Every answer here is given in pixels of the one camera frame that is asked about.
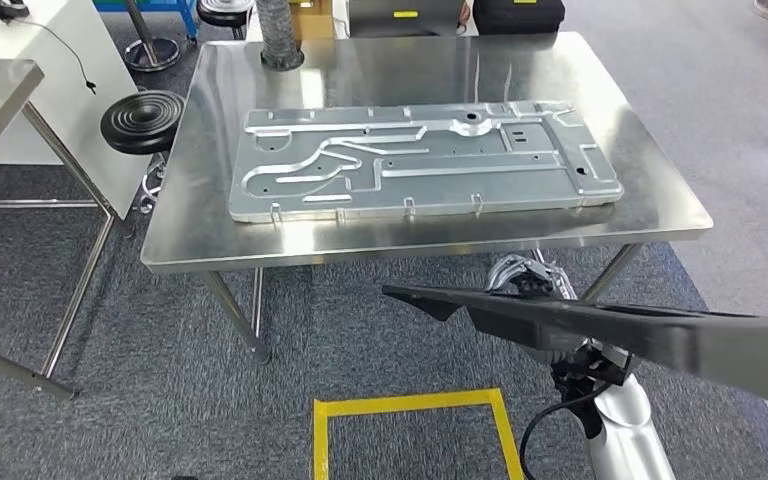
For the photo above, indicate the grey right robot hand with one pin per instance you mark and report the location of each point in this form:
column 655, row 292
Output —
column 523, row 272

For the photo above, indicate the black plastic car panel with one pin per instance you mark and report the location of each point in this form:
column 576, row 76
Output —
column 689, row 341

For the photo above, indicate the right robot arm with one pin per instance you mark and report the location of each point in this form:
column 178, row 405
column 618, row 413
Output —
column 629, row 437

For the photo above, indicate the steel workbench table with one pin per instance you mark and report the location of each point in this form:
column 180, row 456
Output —
column 205, row 225

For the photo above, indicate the stamped metal plate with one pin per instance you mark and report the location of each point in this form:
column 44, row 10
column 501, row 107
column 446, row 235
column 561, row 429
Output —
column 437, row 179

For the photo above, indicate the black case yellow label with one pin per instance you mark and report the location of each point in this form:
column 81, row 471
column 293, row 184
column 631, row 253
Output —
column 516, row 18

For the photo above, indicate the cardboard box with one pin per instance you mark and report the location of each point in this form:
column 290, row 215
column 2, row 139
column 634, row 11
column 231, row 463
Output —
column 311, row 23

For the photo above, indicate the black round stool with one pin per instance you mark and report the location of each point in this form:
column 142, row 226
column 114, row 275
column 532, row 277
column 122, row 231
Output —
column 142, row 122
column 225, row 12

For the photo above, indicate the blue metal cart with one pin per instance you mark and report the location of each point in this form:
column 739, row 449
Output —
column 185, row 13

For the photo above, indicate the white cabinet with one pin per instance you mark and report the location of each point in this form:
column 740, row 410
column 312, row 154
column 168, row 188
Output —
column 112, row 53

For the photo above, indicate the small black device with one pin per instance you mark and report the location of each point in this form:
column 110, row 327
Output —
column 0, row 9

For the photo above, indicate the chrome pedestal stand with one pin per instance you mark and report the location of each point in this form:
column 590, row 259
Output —
column 152, row 53

